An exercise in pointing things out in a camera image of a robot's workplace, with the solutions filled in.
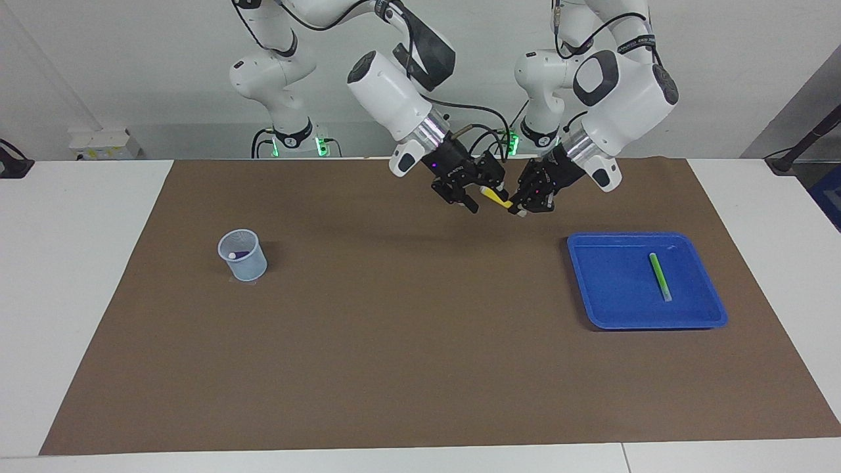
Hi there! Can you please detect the black table clamp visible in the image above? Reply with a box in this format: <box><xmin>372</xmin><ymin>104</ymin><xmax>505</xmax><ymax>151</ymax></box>
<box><xmin>0</xmin><ymin>139</ymin><xmax>34</xmax><ymax>179</ymax></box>

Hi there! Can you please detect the black base cable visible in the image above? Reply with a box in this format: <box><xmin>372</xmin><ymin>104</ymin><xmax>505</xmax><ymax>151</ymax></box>
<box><xmin>507</xmin><ymin>97</ymin><xmax>530</xmax><ymax>156</ymax></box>
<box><xmin>252</xmin><ymin>128</ymin><xmax>342</xmax><ymax>158</ymax></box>

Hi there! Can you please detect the black left base cable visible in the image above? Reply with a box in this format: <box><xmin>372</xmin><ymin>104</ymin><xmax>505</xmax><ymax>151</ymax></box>
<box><xmin>507</xmin><ymin>97</ymin><xmax>530</xmax><ymax>156</ymax></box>

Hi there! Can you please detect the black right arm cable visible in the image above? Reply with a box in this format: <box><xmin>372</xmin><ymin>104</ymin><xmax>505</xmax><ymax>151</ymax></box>
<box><xmin>230</xmin><ymin>0</ymin><xmax>513</xmax><ymax>165</ymax></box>

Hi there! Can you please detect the white power strip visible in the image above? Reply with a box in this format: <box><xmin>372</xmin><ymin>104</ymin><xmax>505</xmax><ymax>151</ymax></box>
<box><xmin>69</xmin><ymin>128</ymin><xmax>142</xmax><ymax>160</ymax></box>

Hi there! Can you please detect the black stand pole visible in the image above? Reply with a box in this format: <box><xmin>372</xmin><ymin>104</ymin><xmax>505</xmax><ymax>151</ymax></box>
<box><xmin>765</xmin><ymin>105</ymin><xmax>841</xmax><ymax>175</ymax></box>

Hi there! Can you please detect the black right base cable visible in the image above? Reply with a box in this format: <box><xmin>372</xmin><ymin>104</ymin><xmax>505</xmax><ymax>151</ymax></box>
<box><xmin>252</xmin><ymin>128</ymin><xmax>342</xmax><ymax>158</ymax></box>

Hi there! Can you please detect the light blue mesh cup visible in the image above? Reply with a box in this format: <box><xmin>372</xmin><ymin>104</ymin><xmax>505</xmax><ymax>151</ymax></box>
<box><xmin>217</xmin><ymin>229</ymin><xmax>268</xmax><ymax>282</ymax></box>

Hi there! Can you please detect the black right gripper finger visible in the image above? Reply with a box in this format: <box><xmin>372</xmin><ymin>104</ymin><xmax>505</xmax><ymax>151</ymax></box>
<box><xmin>432</xmin><ymin>183</ymin><xmax>480</xmax><ymax>214</ymax></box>
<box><xmin>478</xmin><ymin>152</ymin><xmax>508</xmax><ymax>198</ymax></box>

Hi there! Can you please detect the blue plastic tray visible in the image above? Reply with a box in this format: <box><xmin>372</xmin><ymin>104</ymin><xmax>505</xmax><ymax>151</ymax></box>
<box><xmin>567</xmin><ymin>232</ymin><xmax>729</xmax><ymax>330</ymax></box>

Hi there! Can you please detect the brown table mat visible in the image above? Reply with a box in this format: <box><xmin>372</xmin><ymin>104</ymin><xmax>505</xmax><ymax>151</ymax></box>
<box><xmin>39</xmin><ymin>158</ymin><xmax>841</xmax><ymax>456</ymax></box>

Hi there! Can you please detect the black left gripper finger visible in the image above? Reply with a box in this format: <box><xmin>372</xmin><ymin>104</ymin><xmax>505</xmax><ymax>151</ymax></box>
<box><xmin>507</xmin><ymin>187</ymin><xmax>556</xmax><ymax>216</ymax></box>
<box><xmin>516</xmin><ymin>161</ymin><xmax>551</xmax><ymax>196</ymax></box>

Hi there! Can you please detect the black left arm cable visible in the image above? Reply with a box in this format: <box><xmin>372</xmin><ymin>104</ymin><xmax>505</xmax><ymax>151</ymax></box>
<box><xmin>552</xmin><ymin>0</ymin><xmax>661</xmax><ymax>132</ymax></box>

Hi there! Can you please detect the green pen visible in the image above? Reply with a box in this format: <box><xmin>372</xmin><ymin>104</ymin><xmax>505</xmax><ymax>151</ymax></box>
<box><xmin>648</xmin><ymin>252</ymin><xmax>673</xmax><ymax>302</ymax></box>

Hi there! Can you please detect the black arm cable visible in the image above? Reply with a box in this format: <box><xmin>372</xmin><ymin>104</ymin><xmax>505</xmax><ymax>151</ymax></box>
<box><xmin>552</xmin><ymin>0</ymin><xmax>661</xmax><ymax>132</ymax></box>
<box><xmin>230</xmin><ymin>0</ymin><xmax>513</xmax><ymax>165</ymax></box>

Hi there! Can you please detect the blue box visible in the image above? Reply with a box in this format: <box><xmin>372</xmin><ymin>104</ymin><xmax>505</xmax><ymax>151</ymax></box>
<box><xmin>809</xmin><ymin>164</ymin><xmax>841</xmax><ymax>232</ymax></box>

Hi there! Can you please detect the yellow pen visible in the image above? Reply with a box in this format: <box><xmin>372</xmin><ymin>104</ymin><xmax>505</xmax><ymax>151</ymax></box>
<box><xmin>480</xmin><ymin>186</ymin><xmax>528</xmax><ymax>217</ymax></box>

